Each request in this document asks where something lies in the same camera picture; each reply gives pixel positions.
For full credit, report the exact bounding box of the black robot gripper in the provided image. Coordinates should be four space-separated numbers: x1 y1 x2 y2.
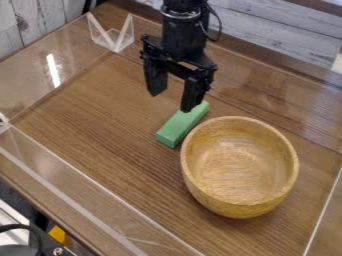
142 6 218 113

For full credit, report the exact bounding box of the green rectangular block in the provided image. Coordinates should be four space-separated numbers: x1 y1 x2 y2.
155 101 210 148

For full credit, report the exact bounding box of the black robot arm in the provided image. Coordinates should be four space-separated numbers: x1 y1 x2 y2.
140 0 218 113

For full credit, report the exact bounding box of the brown wooden bowl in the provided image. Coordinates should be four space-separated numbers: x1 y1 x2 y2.
180 116 299 219

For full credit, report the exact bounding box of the yellow and black device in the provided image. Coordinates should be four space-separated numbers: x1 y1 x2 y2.
48 225 92 256

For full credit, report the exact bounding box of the clear acrylic corner bracket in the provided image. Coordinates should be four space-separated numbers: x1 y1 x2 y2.
86 13 135 53

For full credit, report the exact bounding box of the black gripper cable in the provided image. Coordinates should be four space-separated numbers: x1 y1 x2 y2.
199 3 223 43

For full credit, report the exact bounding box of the clear acrylic front wall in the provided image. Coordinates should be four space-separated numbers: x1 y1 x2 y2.
0 113 204 256

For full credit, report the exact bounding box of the black cable near corner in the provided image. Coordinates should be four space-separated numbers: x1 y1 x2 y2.
0 223 45 256

